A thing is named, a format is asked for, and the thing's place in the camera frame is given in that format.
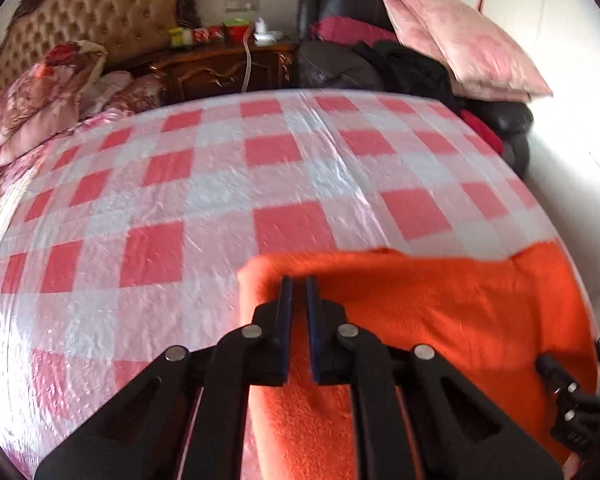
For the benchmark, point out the items on nightstand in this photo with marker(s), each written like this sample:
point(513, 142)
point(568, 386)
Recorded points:
point(265, 34)

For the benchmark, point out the pink white checkered plastic sheet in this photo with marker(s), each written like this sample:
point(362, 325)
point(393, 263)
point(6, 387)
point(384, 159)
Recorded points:
point(230, 185)

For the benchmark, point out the green red bowl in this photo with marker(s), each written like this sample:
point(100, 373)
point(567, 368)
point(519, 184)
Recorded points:
point(236, 27)

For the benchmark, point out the magenta cushion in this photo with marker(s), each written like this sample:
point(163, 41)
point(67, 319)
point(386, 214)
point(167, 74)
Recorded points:
point(352, 29)

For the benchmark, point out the red folded cloth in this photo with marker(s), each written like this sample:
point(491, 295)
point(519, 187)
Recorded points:
point(485, 130)

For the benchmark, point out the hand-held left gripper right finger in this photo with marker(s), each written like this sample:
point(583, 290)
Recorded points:
point(314, 330)

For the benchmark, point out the yellow green box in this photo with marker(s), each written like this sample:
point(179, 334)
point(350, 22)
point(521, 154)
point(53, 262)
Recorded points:
point(180, 36)

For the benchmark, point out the pink satin pillow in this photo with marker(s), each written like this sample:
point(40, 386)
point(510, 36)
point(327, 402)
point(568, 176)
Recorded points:
point(397, 15)
point(475, 45)

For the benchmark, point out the carved wooden nightstand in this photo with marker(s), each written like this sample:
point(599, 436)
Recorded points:
point(220, 67)

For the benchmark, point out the black garment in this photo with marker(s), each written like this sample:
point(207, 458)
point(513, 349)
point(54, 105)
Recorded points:
point(410, 72)

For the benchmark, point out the pink floral pillow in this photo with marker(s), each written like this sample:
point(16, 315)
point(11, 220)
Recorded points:
point(130, 91)

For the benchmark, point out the wall outlet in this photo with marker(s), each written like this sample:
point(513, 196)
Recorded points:
point(242, 4)

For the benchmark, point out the orange towel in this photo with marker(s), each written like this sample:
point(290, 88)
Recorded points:
point(430, 320)

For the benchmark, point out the tufted leather carved headboard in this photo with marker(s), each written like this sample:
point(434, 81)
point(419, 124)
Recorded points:
point(95, 15)

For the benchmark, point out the floral pink pillows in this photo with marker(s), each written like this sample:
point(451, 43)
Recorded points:
point(35, 95)

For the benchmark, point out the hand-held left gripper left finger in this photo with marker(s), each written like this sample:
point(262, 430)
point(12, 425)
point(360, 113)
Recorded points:
point(284, 330)

